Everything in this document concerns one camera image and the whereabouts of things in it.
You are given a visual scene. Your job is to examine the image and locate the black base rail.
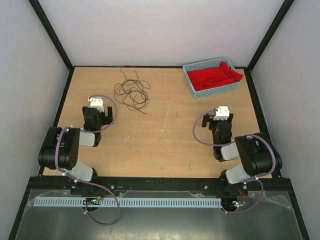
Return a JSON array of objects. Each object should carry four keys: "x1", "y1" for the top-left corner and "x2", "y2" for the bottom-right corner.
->
[{"x1": 69, "y1": 177, "x2": 250, "y2": 196}]

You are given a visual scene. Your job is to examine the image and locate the light blue slotted cable duct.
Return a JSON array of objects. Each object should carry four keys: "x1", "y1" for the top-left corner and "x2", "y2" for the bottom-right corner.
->
[{"x1": 32, "y1": 197, "x2": 222, "y2": 209}]

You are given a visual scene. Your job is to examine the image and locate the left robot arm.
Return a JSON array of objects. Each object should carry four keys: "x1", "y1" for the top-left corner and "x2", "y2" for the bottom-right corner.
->
[{"x1": 38, "y1": 106, "x2": 113, "y2": 194}]

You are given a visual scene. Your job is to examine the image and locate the red cloth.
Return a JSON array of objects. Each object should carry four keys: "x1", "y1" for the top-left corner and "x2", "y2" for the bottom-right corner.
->
[{"x1": 187, "y1": 61, "x2": 243, "y2": 91}]

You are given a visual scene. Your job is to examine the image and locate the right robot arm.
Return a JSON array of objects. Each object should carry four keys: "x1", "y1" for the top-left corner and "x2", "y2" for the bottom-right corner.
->
[{"x1": 201, "y1": 113, "x2": 283, "y2": 195}]

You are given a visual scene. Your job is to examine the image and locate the black wires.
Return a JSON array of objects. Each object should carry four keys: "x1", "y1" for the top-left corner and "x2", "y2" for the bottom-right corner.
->
[{"x1": 113, "y1": 66, "x2": 152, "y2": 116}]

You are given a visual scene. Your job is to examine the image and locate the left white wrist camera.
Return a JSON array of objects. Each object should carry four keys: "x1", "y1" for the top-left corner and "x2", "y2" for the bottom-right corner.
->
[{"x1": 88, "y1": 97, "x2": 105, "y2": 113}]

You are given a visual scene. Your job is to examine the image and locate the blue perforated plastic basket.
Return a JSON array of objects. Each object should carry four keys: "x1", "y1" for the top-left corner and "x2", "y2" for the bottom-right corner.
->
[{"x1": 182, "y1": 57, "x2": 242, "y2": 99}]

